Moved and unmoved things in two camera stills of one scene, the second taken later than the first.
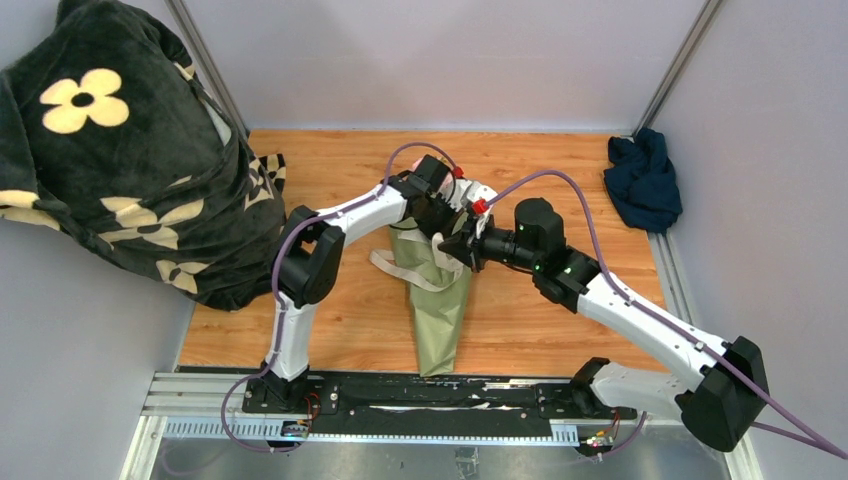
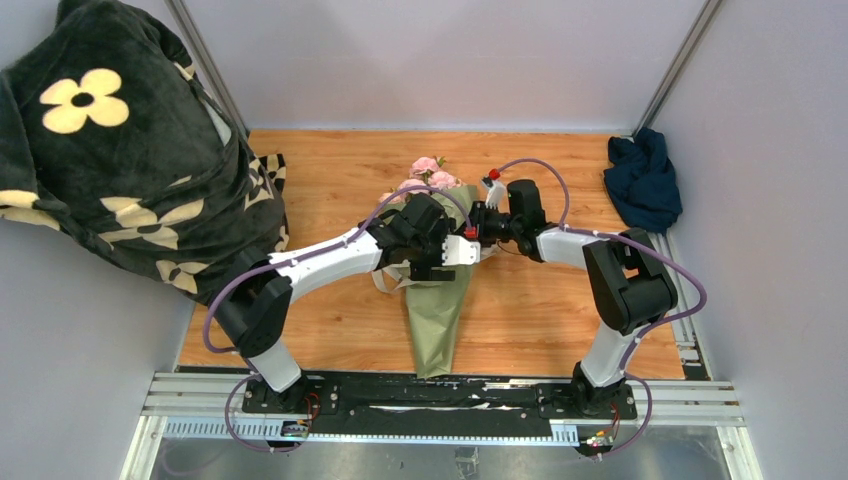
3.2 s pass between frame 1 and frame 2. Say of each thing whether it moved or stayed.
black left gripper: moved
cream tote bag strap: moved
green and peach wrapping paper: stayed
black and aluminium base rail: stayed
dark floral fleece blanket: stayed
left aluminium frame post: stayed
